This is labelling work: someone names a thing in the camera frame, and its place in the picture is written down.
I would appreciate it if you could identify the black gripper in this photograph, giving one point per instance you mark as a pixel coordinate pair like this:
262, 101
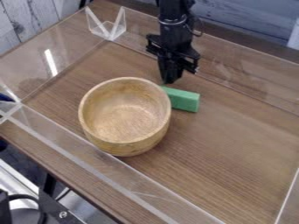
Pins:
172, 46

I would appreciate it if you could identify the green rectangular block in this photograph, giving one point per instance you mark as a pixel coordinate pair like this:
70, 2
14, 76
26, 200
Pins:
184, 100

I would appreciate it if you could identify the brown wooden bowl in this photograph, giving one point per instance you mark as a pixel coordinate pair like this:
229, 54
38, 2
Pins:
125, 115

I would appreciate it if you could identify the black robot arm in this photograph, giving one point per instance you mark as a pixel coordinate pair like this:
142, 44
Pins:
174, 9

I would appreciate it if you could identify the clear acrylic tray walls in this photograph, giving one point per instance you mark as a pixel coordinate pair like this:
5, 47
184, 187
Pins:
226, 166

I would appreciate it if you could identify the blue object at left edge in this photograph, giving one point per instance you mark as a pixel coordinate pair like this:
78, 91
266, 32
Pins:
6, 98

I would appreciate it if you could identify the black metal table bracket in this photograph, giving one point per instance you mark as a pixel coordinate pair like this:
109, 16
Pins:
54, 212

